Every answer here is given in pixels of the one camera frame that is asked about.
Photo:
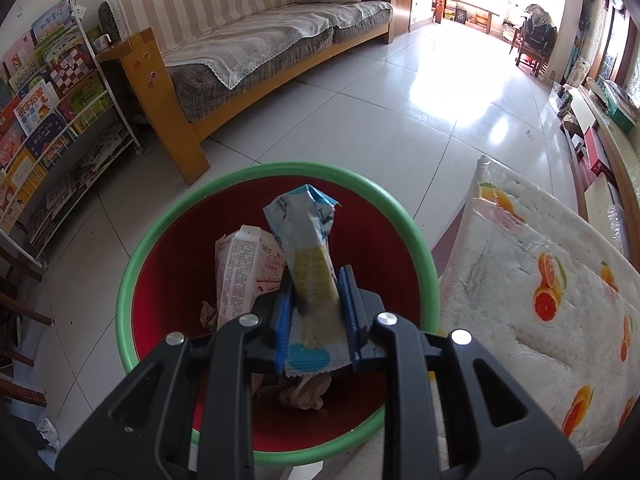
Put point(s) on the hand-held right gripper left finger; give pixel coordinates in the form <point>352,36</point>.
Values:
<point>284,320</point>

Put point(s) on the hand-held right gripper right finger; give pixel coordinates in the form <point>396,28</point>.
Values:
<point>348,310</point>

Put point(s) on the blue yellow snack wrapper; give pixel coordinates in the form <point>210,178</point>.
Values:
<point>310,270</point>

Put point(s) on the pink white carton box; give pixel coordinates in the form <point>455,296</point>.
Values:
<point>240,270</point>

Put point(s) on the brown paper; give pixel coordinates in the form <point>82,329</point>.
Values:
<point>305,392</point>

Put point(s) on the green rimmed red bin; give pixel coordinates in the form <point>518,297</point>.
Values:
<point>165,270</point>

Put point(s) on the fruit print tablecloth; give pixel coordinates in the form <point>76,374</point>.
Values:
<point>540,270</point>

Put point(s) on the crumpled white paper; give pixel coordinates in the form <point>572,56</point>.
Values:
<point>49,432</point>

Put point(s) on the dark wooden chair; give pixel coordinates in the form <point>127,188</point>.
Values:
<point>20,310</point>

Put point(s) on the long television cabinet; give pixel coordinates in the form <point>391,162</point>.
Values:
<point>600,180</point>

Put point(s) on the red box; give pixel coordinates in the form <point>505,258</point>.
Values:
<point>597,152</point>

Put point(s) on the striped sofa cover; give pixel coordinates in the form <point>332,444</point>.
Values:
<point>210,15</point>

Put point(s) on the row of picture books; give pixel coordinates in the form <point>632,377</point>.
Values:
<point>50,110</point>

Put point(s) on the low wooden bench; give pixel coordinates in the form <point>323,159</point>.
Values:
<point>472,12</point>

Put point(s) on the wooden chair with clothes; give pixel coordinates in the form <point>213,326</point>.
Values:
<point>536,40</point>

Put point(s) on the green box with papers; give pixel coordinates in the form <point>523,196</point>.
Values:
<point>622,107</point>

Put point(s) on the wooden frame sofa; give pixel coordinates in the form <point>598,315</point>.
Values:
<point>150,75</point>

